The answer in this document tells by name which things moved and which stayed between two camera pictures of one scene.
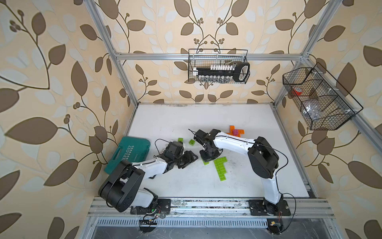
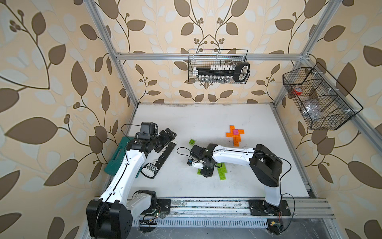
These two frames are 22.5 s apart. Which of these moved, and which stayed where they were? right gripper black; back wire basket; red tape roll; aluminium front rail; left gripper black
Moved: left gripper black; right gripper black
Stayed: red tape roll; back wire basket; aluminium front rail
